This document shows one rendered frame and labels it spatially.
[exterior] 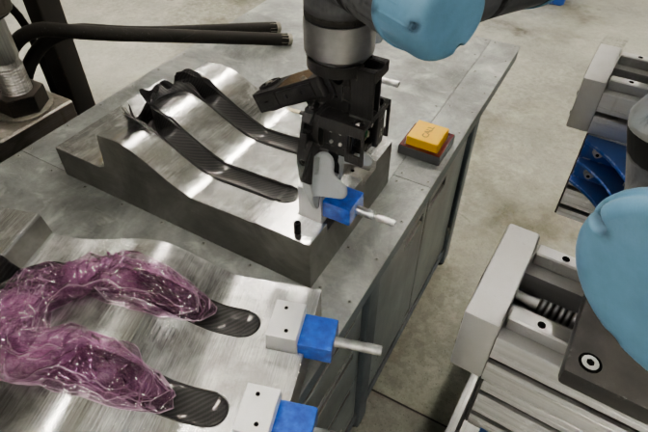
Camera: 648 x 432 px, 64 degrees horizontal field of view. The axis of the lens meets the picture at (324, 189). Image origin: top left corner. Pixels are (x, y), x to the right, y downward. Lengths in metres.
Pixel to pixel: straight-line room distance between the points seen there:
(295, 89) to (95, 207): 0.46
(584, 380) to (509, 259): 0.16
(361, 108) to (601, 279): 0.35
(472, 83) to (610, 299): 0.95
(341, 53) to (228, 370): 0.37
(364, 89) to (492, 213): 1.57
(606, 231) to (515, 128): 2.30
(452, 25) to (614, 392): 0.29
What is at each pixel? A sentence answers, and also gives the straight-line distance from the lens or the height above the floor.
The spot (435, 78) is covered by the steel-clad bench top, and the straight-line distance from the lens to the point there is 1.22.
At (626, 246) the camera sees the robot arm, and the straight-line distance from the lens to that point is 0.27.
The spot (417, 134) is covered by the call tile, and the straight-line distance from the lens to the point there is 0.97.
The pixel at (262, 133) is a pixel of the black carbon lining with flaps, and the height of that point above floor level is 0.88.
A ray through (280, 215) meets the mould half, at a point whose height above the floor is 0.89.
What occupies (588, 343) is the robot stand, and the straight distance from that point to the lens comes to 0.47.
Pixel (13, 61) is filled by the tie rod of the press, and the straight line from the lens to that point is 1.21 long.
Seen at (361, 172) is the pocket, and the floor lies 0.86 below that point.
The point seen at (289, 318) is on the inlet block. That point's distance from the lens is 0.62.
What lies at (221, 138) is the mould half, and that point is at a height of 0.90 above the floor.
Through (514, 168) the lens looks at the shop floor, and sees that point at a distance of 2.33.
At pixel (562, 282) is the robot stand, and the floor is 0.98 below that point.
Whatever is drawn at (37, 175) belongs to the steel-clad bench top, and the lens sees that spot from 1.05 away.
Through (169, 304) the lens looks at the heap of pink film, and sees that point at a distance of 0.65.
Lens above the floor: 1.40
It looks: 42 degrees down
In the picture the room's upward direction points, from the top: straight up
